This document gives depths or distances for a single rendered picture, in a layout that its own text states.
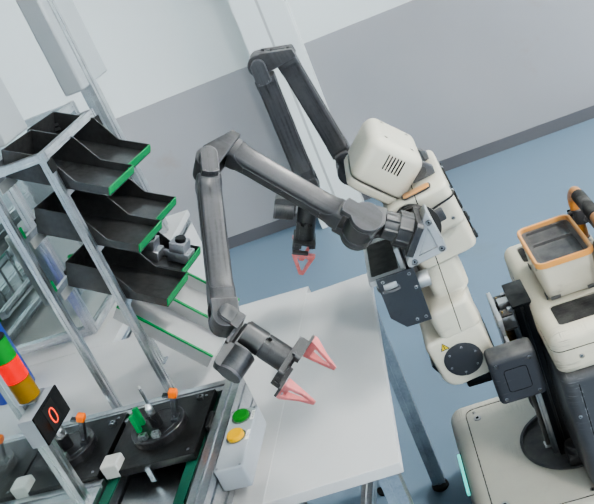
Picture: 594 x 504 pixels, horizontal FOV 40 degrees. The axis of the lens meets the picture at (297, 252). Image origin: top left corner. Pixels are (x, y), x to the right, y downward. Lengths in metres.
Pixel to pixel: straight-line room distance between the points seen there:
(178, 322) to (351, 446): 0.63
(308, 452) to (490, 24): 3.73
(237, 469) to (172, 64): 3.72
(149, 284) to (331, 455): 0.67
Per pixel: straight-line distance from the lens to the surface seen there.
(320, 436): 1.95
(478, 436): 2.69
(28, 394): 1.81
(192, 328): 2.23
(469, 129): 5.35
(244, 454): 1.84
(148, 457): 1.98
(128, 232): 2.11
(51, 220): 2.10
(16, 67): 5.46
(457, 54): 5.22
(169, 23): 5.18
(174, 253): 2.25
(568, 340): 2.09
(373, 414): 1.94
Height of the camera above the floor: 1.99
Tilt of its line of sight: 23 degrees down
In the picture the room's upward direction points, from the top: 24 degrees counter-clockwise
